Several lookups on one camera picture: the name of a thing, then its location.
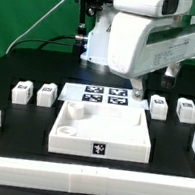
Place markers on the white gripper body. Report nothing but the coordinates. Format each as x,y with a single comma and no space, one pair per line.
140,45

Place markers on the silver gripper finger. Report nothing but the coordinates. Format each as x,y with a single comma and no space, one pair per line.
137,87
169,78

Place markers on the white square tabletop tray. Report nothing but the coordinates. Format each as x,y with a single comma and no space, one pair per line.
101,131

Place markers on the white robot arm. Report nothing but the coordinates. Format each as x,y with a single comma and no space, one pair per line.
96,55

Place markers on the sheet with four markers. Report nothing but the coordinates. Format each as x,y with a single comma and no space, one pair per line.
100,94

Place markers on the white front fence wall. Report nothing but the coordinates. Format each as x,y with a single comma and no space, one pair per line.
89,180

